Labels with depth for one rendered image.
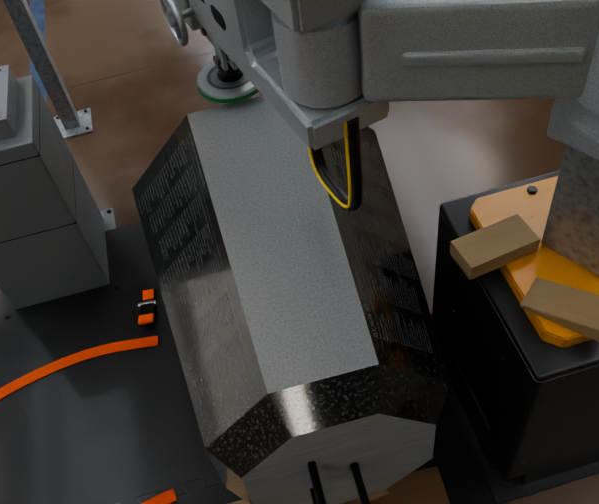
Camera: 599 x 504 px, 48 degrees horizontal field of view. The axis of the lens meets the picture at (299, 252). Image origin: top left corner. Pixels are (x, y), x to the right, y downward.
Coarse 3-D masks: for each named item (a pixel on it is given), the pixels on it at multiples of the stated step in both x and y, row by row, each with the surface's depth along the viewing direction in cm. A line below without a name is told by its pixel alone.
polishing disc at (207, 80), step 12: (204, 72) 216; (216, 72) 215; (204, 84) 212; (216, 84) 211; (228, 84) 210; (240, 84) 210; (252, 84) 209; (216, 96) 208; (228, 96) 207; (240, 96) 208
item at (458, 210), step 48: (480, 192) 196; (480, 288) 179; (480, 336) 193; (528, 336) 164; (480, 384) 205; (528, 384) 164; (576, 384) 165; (480, 432) 217; (528, 432) 180; (576, 432) 190; (528, 480) 211; (576, 480) 214
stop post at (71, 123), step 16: (16, 0) 299; (16, 16) 304; (32, 16) 312; (32, 32) 311; (32, 48) 317; (48, 64) 325; (48, 80) 331; (64, 96) 339; (64, 112) 346; (80, 112) 362; (64, 128) 355; (80, 128) 353
